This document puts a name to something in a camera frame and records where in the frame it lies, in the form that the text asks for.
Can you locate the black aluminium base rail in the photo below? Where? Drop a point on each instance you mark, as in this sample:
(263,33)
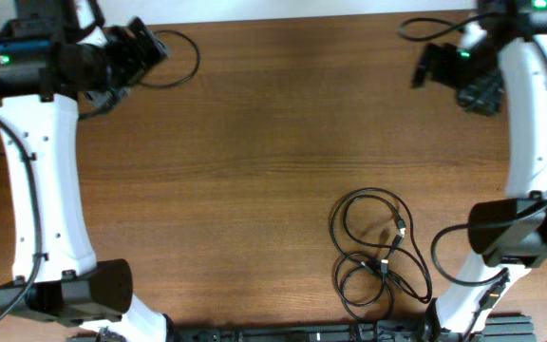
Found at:
(302,332)

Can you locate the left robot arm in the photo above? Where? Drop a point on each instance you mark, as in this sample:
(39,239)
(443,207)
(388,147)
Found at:
(50,52)

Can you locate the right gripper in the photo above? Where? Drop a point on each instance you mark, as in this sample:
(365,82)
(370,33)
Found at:
(437,55)

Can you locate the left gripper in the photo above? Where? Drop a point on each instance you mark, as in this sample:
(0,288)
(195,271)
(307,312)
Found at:
(131,68)

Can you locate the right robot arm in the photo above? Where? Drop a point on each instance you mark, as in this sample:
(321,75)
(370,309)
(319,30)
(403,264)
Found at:
(501,62)

